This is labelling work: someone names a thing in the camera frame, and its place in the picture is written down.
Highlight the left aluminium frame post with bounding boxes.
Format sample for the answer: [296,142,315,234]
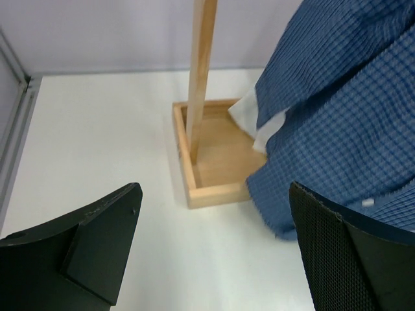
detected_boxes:
[0,27,42,208]

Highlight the wooden clothes rack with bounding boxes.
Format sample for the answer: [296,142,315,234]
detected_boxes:
[172,1,266,209]

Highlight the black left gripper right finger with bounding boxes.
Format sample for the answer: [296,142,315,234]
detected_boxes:
[289,182,414,310]

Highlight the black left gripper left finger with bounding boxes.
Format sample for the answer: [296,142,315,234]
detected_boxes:
[1,183,143,310]

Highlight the white shirt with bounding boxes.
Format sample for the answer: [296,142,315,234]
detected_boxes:
[228,86,287,154]

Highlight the blue checked shirt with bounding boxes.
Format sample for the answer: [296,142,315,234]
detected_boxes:
[246,1,414,240]

